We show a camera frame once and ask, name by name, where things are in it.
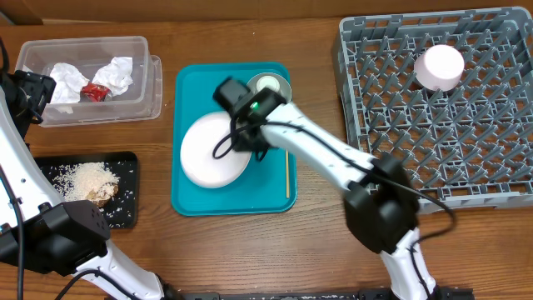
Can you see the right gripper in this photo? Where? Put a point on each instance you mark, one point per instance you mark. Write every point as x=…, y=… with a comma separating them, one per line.
x=244, y=137

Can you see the white paper cup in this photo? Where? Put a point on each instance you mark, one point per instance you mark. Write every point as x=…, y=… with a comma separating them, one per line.
x=269, y=82

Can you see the grey bowl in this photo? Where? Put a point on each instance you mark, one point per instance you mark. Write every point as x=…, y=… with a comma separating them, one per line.
x=285, y=89

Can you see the large white plate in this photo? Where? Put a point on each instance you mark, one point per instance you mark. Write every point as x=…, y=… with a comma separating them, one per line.
x=196, y=153

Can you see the wooden chopstick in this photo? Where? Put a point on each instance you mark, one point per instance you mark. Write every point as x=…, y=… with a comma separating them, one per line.
x=287, y=172

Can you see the red snack wrapper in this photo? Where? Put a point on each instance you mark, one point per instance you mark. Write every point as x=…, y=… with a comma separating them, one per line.
x=96, y=93

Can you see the brown food scrap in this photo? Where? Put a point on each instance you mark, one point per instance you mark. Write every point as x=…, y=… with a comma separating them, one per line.
x=103, y=194

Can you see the white napkin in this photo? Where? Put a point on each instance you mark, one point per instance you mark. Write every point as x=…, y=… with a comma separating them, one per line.
x=117, y=76

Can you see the pile of rice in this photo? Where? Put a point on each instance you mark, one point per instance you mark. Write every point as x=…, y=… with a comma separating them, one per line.
x=75, y=181

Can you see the small white bowl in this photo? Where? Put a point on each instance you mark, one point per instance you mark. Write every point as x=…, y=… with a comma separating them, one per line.
x=439, y=68

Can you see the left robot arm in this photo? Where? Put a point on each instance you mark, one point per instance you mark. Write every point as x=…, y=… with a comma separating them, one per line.
x=41, y=232

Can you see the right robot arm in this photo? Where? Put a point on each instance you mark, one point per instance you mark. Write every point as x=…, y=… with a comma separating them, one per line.
x=380, y=205

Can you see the teal serving tray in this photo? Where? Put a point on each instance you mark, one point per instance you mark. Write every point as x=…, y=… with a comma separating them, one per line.
x=261, y=188

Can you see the clear plastic bin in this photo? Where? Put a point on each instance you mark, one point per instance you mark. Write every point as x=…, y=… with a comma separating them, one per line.
x=141, y=101

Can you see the black tray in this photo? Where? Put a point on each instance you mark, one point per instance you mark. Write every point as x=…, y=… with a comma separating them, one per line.
x=121, y=210

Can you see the grey dish rack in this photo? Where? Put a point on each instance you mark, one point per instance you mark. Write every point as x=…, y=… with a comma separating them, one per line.
x=471, y=147

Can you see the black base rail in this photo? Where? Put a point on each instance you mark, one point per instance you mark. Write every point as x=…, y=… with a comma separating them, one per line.
x=382, y=293

